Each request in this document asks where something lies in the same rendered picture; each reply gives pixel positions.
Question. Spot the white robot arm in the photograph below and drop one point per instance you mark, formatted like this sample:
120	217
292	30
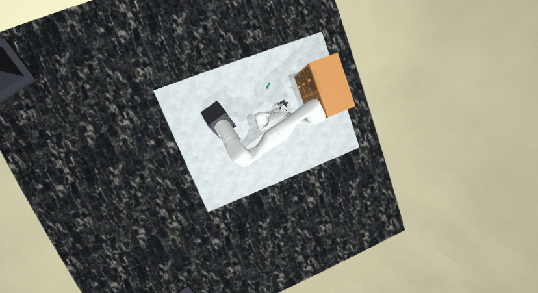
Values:
282	124

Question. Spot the brown wooden chest of drawers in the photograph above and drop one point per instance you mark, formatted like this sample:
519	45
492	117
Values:
332	84

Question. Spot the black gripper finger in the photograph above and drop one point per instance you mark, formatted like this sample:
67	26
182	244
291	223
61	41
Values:
283	102

